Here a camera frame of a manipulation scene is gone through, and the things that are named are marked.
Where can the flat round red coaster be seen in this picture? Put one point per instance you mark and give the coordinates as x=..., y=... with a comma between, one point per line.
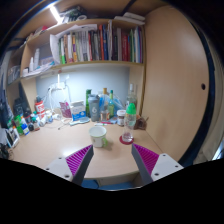
x=125, y=142

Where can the clear bottle with green cap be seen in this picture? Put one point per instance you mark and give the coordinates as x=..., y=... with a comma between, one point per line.
x=129, y=125

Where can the brown mug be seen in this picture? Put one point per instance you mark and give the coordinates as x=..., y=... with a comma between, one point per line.
x=141, y=123

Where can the light blue hairbrush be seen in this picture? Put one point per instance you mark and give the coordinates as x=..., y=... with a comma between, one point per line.
x=81, y=120

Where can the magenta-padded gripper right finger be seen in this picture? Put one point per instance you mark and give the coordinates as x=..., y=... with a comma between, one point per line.
x=150, y=161

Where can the purple pouch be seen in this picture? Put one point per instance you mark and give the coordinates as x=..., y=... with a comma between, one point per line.
x=65, y=110

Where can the wooden shelf unit with books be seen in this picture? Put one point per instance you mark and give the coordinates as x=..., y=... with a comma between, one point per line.
x=93, y=65

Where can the blue white-capped bottle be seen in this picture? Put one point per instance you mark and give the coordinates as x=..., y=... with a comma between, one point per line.
x=25, y=128

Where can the blue and white box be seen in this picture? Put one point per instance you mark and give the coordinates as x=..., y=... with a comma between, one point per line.
x=78, y=111

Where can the white wall power strip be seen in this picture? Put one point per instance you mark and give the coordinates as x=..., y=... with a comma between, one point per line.
x=57, y=86

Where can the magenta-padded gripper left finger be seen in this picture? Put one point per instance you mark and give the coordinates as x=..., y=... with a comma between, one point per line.
x=76, y=161

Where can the green-capped slim bottle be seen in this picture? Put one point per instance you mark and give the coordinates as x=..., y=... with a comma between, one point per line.
x=111, y=105

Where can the ceiling strip light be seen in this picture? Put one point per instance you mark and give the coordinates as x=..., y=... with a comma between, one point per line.
x=55, y=14

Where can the green plastic bottle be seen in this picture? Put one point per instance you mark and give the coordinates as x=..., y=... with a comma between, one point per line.
x=18, y=125

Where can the grey shaker bottle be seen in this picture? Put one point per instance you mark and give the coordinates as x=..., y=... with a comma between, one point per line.
x=94, y=110

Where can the tall dark green bottle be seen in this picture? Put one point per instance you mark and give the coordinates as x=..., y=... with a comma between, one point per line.
x=88, y=100

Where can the white-lidded brown jar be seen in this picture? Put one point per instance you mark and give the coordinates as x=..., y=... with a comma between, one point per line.
x=121, y=118

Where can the yellow-capped clear bottle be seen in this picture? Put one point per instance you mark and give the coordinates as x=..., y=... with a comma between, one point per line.
x=105, y=106

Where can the red and white canister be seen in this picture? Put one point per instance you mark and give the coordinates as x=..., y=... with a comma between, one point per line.
x=40, y=108

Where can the tall clear glass bottle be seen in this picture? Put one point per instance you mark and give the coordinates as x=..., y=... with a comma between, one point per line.
x=131, y=96

